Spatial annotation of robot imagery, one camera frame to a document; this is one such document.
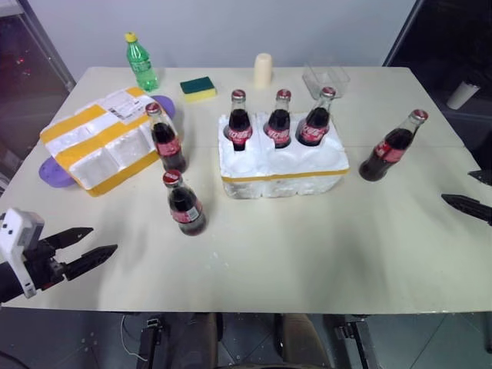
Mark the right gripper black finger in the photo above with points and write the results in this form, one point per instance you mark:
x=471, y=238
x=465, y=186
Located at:
x=473, y=207
x=483, y=177

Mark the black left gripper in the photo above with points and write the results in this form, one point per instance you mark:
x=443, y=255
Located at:
x=44, y=265

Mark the foam lid with yellow tape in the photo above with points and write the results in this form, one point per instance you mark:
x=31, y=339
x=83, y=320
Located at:
x=96, y=150

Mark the glass cola bottle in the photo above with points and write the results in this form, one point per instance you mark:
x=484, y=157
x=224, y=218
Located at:
x=386, y=153
x=240, y=127
x=186, y=211
x=313, y=128
x=279, y=128
x=169, y=146

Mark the white foam bottle tray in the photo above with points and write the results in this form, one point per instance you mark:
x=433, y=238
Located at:
x=284, y=173

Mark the purple disc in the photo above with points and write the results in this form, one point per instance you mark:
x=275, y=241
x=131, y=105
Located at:
x=167, y=105
x=52, y=173

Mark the white cup black rim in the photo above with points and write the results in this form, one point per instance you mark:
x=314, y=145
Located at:
x=461, y=96

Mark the clear plastic container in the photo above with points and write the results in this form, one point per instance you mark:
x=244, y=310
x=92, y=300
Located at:
x=326, y=78

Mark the green plastic bottle yellow cap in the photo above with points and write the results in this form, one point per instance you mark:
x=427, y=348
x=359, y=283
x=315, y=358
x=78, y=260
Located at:
x=143, y=65

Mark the yellow green sponge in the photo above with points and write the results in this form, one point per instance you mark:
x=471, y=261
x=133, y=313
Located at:
x=199, y=91

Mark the brown rounded shape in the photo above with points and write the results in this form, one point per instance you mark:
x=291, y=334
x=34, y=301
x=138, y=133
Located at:
x=300, y=342

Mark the cream plastic cup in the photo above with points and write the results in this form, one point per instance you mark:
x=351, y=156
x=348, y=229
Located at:
x=263, y=73

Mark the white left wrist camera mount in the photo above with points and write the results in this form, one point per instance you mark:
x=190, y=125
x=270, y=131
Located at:
x=17, y=230

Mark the black table leg bracket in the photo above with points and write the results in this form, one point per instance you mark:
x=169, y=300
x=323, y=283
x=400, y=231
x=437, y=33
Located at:
x=151, y=342
x=351, y=334

